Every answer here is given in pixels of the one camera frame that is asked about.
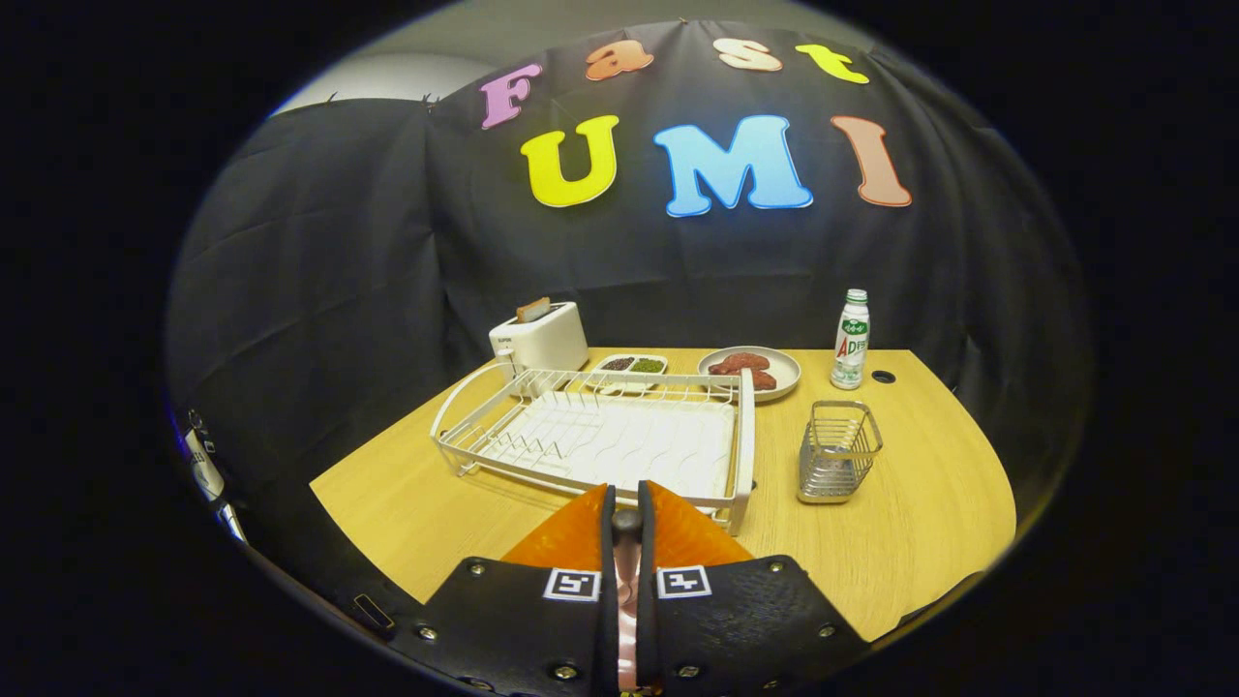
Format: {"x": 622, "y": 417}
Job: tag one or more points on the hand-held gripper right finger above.
{"x": 645, "y": 620}

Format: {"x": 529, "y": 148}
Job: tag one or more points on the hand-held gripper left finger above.
{"x": 609, "y": 620}

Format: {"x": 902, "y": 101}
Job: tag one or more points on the pink plate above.
{"x": 628, "y": 639}

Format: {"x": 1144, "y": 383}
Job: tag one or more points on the beige plate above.
{"x": 786, "y": 373}

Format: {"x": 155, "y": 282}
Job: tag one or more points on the white divided tray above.
{"x": 627, "y": 384}

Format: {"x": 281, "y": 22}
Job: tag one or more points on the pile of green beans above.
{"x": 648, "y": 365}

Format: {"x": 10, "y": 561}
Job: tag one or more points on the pile of dark beans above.
{"x": 618, "y": 364}

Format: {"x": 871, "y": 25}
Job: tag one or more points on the red meat piece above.
{"x": 763, "y": 380}
{"x": 738, "y": 363}

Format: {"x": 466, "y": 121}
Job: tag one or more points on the white toaster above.
{"x": 547, "y": 344}

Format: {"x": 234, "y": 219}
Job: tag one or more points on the toast slice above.
{"x": 532, "y": 310}

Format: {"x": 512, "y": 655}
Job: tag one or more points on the white drink bottle green label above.
{"x": 850, "y": 344}

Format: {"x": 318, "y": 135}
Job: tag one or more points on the white and black object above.
{"x": 205, "y": 474}

